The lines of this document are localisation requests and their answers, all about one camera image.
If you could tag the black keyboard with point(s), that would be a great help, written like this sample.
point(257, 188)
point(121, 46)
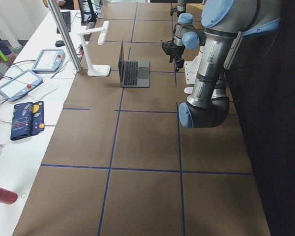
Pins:
point(67, 20)

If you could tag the black desk mouse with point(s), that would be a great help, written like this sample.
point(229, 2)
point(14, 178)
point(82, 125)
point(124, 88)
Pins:
point(59, 43)

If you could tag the grey laptop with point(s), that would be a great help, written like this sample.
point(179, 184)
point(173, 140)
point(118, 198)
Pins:
point(133, 74)

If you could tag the dark blue patterned pouch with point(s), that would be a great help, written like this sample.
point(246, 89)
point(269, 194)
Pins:
point(27, 120)

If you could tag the near orange black usb hub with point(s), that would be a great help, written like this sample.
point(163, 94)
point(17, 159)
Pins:
point(80, 50)

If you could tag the red cylindrical bottle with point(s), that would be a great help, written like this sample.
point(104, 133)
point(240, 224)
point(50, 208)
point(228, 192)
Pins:
point(7, 197)

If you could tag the black monitor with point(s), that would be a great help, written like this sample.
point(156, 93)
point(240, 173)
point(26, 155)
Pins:
point(87, 12)

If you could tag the aluminium frame post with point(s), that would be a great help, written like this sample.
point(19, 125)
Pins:
point(53, 7)

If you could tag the grey teach pendant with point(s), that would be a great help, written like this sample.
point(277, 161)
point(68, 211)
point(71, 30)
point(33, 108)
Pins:
point(48, 61)
point(20, 86)

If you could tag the far grey teach pendant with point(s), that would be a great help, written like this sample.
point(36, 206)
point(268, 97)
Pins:
point(48, 61)

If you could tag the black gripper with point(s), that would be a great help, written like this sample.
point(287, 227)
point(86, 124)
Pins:
point(175, 51)

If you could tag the near grey teach pendant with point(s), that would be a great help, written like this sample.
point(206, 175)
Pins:
point(20, 86)

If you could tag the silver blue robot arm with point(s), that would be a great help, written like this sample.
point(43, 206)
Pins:
point(180, 6)
point(208, 105)

